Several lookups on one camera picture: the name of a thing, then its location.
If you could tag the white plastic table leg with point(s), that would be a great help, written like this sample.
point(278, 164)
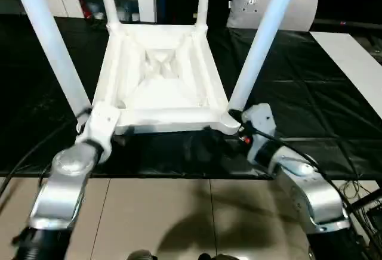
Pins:
point(108, 0)
point(262, 39)
point(203, 0)
point(54, 39)

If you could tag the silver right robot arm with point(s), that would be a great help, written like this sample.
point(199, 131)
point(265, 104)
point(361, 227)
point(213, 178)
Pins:
point(304, 188)

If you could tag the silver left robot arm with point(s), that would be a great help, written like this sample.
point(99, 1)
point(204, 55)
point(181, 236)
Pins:
point(59, 188)

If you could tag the black work mat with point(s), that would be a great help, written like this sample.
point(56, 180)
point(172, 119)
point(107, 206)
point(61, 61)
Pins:
point(310, 93)

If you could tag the grey pillow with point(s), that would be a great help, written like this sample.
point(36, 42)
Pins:
point(268, 6)

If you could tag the white flat panel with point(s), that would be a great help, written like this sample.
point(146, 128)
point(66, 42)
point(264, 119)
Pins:
point(358, 63)

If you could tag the black stand leg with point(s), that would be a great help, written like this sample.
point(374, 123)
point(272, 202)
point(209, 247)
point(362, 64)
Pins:
point(367, 200)

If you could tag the black left robot foot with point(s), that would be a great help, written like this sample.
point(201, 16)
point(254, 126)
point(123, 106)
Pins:
point(140, 256)

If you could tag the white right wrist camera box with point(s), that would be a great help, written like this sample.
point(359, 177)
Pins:
point(259, 126)

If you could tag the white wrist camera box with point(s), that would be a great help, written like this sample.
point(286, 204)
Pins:
point(259, 126)
point(101, 126)

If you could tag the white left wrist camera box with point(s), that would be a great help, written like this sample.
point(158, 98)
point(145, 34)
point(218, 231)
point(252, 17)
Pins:
point(101, 126)

